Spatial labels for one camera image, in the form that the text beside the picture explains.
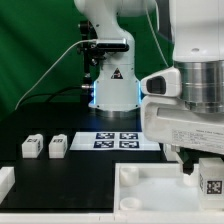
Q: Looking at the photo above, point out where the white left obstacle block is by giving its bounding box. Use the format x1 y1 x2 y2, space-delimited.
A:
0 167 15 204

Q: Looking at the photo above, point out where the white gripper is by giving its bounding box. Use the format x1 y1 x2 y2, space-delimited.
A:
141 96 224 175

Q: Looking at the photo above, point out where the white square tabletop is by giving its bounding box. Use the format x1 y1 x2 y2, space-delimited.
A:
114 163 224 212

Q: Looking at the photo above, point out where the black cable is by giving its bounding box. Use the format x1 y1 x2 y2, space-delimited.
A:
16 87 84 109

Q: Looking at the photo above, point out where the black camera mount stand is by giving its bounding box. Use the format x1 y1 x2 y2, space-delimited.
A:
77 20 99 85

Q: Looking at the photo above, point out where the silver fixed camera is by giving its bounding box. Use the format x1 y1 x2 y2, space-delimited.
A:
96 38 129 52

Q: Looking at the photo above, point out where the white marker sheet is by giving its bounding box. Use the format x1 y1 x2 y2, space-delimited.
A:
70 132 160 151

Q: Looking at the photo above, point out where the white cable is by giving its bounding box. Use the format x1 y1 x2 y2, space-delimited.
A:
14 39 98 110

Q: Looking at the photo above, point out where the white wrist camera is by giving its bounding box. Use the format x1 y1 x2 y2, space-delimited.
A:
141 67 182 97

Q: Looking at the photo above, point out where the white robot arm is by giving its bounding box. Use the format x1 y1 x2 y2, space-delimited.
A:
74 0 224 155

